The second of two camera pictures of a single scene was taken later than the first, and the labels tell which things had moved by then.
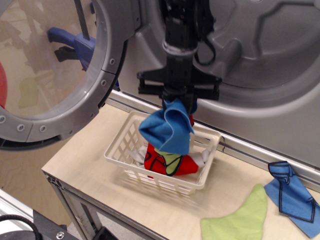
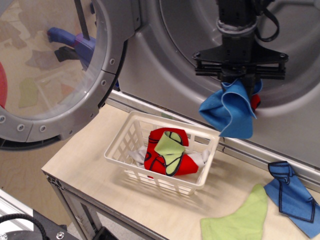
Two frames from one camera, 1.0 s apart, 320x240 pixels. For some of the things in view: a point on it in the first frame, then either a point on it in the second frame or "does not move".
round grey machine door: (60, 61) does not move
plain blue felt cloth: (169, 127) → (230, 109)
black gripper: (179, 77) → (239, 57)
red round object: (3, 86) does not move
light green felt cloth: (247, 223) does not move
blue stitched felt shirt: (292, 198) does not move
